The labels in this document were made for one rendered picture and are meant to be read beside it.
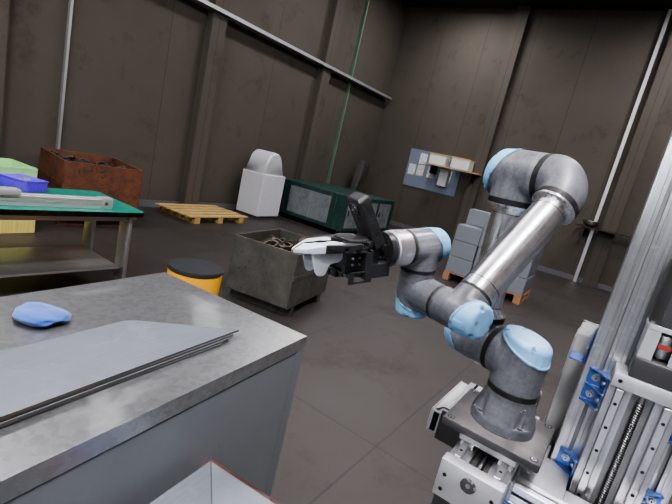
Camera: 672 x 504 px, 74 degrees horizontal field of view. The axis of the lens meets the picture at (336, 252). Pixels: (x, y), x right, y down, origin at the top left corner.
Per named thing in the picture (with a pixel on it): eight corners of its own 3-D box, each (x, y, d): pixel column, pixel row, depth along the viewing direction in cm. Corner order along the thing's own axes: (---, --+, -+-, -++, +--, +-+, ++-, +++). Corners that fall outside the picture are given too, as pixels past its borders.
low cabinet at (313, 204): (324, 214, 1188) (331, 183, 1170) (387, 235, 1087) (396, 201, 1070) (270, 213, 1011) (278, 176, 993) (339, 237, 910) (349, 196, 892)
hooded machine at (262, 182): (259, 212, 979) (270, 151, 951) (279, 220, 946) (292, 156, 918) (233, 211, 916) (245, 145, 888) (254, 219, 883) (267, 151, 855)
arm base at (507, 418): (480, 397, 119) (490, 363, 117) (538, 425, 111) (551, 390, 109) (462, 417, 107) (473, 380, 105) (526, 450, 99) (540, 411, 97)
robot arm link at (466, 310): (617, 191, 96) (477, 356, 85) (569, 183, 105) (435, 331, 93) (612, 148, 90) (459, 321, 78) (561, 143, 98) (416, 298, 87)
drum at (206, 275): (144, 338, 321) (155, 259, 309) (188, 328, 353) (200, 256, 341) (177, 361, 301) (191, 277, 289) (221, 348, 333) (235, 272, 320)
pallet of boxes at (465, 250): (528, 297, 754) (551, 228, 729) (518, 305, 685) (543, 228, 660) (456, 273, 819) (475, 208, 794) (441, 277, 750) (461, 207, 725)
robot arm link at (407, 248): (417, 233, 87) (390, 225, 93) (400, 234, 84) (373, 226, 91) (413, 270, 89) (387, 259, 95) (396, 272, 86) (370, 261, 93)
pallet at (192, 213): (215, 211, 876) (216, 205, 873) (249, 224, 826) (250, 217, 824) (151, 209, 760) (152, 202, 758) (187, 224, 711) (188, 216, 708)
